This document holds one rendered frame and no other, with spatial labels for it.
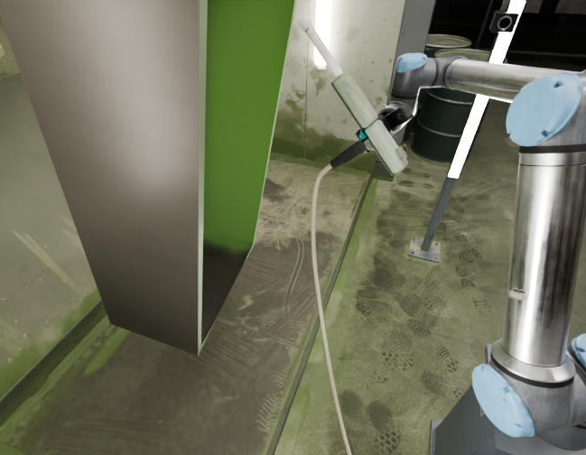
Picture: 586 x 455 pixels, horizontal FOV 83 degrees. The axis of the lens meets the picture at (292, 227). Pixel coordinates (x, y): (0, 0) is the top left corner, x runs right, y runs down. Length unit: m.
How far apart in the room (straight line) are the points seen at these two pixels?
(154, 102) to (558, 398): 0.96
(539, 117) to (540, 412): 0.58
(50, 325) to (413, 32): 2.70
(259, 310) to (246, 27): 1.36
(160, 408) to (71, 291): 0.73
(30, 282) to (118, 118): 1.35
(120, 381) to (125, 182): 1.24
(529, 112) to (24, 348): 1.97
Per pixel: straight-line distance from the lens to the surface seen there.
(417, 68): 1.20
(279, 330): 1.83
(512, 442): 1.14
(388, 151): 0.96
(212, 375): 1.75
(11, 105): 2.21
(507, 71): 1.05
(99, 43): 0.67
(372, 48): 2.71
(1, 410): 1.97
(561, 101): 0.71
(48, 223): 2.03
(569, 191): 0.75
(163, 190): 0.75
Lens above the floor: 1.59
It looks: 41 degrees down
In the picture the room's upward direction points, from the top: straight up
